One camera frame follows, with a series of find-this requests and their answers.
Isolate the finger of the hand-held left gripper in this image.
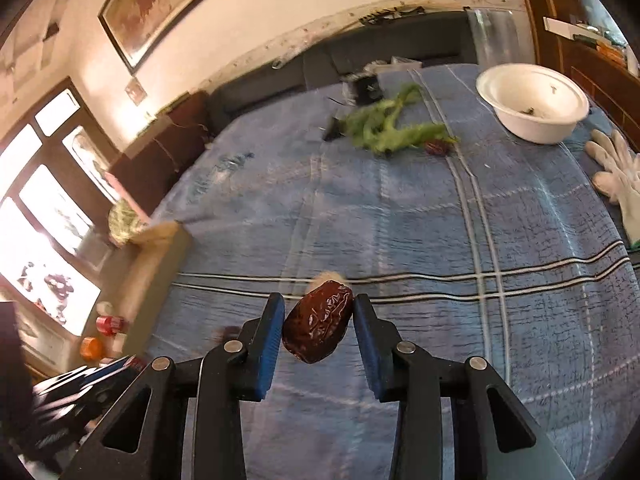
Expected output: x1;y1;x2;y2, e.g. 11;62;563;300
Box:
92;354;148;377

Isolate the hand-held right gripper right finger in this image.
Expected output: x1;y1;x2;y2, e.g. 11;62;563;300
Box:
352;292;576;480

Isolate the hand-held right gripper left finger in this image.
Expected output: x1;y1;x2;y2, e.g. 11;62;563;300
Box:
60;292;286;480

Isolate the large wrinkled dark date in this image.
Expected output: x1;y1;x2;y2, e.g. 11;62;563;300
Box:
281;281;354;364

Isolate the red can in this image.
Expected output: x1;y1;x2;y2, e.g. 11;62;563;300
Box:
96;315;126;336

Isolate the short white cob piece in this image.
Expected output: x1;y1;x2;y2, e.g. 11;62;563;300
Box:
312;270;351;288

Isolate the cardboard box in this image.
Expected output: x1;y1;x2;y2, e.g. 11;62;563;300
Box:
120;222;193;356

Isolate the blue plaid blanket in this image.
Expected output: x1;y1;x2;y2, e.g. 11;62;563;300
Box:
145;62;640;480

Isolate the window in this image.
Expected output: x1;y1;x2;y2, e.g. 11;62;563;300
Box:
0;77;121;338

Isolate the brown wooden side cabinet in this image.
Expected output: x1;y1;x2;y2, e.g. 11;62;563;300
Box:
109;91;213;221

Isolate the green leafy vegetable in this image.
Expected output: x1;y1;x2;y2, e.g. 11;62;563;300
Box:
340;84;461;156

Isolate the dark leather headboard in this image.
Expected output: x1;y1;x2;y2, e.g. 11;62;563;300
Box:
215;10;481;133

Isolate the white bowl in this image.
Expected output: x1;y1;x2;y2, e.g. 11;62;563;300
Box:
475;63;591;145

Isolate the white work glove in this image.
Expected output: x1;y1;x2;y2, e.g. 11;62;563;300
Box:
591;167;640;248
585;129;640;173

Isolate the clear plastic container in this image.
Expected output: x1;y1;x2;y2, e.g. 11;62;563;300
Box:
467;7;526;73

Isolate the wall socket plate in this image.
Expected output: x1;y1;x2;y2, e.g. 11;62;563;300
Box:
125;77;147;106

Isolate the framed wall picture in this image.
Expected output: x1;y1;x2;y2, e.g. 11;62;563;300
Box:
98;0;261;75

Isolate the wooden wall cabinet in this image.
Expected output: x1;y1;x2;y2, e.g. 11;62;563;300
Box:
515;0;640;126

